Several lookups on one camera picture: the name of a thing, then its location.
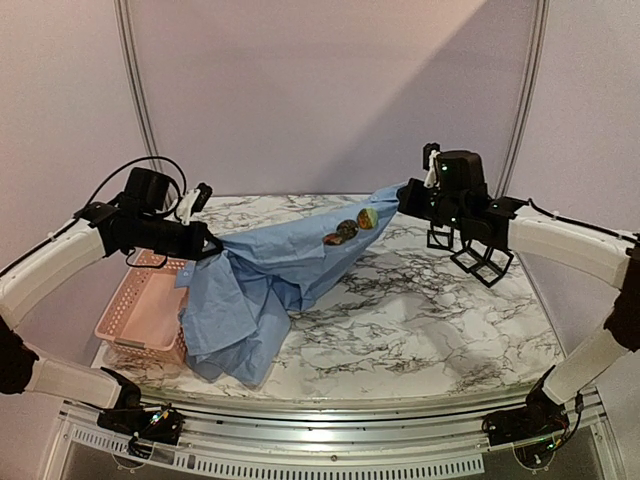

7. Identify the right aluminium corner post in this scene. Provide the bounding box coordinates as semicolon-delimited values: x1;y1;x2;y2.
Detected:
494;0;550;197

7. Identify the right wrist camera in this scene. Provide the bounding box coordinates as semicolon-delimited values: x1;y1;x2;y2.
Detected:
422;143;440;188

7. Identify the upright black frame box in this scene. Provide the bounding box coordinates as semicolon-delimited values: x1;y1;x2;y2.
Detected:
427;222;455;251

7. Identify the aluminium front rail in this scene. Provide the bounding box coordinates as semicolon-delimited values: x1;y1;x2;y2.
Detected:
45;388;625;479

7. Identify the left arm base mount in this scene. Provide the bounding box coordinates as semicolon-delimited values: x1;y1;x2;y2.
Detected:
97;396;185;459

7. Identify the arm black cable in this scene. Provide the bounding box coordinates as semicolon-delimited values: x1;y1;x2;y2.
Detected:
524;198;640;246
44;155;189;269

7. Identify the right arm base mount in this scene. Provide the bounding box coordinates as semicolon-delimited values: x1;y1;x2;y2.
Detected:
481;393;584;469

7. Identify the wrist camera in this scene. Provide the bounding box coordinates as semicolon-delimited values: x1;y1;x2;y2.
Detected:
174;182;214;226
422;143;440;188

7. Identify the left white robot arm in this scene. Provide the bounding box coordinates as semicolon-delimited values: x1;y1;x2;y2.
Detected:
1;165;223;434

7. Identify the left aluminium corner post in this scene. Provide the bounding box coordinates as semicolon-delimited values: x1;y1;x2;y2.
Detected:
113;0;165;173

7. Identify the blue button-up shirt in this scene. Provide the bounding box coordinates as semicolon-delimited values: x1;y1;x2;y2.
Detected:
176;185;399;387

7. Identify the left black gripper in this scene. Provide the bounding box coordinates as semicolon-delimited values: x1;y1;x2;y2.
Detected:
136;212;223;260

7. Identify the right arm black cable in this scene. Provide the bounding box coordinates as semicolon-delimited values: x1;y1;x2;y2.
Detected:
524;198;640;246

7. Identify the aluminium corner post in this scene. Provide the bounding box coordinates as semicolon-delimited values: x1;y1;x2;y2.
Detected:
113;0;165;173
494;0;550;197

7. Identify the open black frame box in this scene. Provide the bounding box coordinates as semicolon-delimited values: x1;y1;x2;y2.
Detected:
450;240;515;288

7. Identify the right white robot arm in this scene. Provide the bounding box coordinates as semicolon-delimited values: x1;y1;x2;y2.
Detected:
397;143;639;436

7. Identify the pink plastic basket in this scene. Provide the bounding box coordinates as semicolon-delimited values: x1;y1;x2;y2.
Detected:
94;250;188;365

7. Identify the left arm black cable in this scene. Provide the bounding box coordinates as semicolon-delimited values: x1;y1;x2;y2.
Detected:
44;155;189;269

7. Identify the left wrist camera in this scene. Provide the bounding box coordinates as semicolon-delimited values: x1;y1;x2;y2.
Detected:
174;182;214;226

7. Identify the orange portrait round brooch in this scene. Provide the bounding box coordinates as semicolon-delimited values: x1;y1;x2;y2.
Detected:
323;232;347;246

